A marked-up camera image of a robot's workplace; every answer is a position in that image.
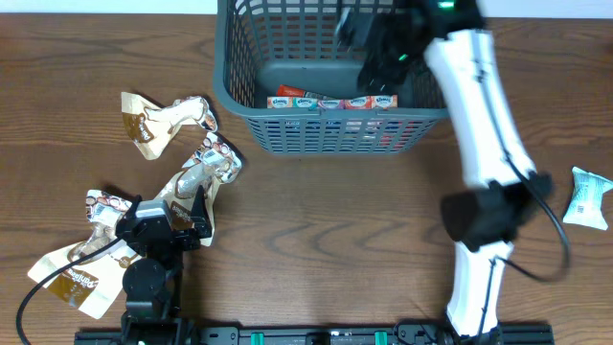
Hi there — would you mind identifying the orange cracker sleeve package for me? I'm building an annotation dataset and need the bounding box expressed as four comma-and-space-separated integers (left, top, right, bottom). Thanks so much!
276, 84, 331, 100

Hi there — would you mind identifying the grey plastic basket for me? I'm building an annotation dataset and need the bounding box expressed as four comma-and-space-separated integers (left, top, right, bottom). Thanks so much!
214, 0, 448, 155

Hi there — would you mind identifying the light teal tissue packet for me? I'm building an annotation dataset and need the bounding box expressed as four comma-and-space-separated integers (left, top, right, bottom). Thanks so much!
562, 167, 612, 231

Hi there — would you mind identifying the tan snack pouch middle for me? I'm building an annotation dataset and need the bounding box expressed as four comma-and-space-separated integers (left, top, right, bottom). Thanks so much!
155, 132, 242, 246

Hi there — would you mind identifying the tan snack pouch lower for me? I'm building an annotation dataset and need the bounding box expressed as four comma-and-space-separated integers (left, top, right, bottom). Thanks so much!
28, 190, 141, 319

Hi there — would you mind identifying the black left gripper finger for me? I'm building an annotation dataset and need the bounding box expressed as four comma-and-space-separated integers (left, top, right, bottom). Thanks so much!
124, 195, 143, 220
191, 186, 212, 233

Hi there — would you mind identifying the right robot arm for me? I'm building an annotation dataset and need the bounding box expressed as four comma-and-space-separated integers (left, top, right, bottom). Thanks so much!
335, 1, 552, 344

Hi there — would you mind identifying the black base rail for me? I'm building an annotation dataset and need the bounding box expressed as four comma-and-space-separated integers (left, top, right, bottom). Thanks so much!
74, 324, 556, 345

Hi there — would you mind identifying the colourful tissue pack box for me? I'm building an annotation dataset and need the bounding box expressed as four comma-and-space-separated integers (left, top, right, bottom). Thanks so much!
265, 94, 399, 150

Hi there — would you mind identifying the tan snack pouch upper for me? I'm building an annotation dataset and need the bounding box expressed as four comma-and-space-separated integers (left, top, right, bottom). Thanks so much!
121, 92, 218, 160

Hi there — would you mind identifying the tan snack pouch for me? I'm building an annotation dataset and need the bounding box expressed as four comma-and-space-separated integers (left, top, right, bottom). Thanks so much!
28, 190, 141, 319
121, 92, 218, 160
155, 132, 242, 246

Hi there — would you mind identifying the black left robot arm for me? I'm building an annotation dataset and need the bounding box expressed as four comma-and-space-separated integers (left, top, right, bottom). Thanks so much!
116, 187, 212, 345

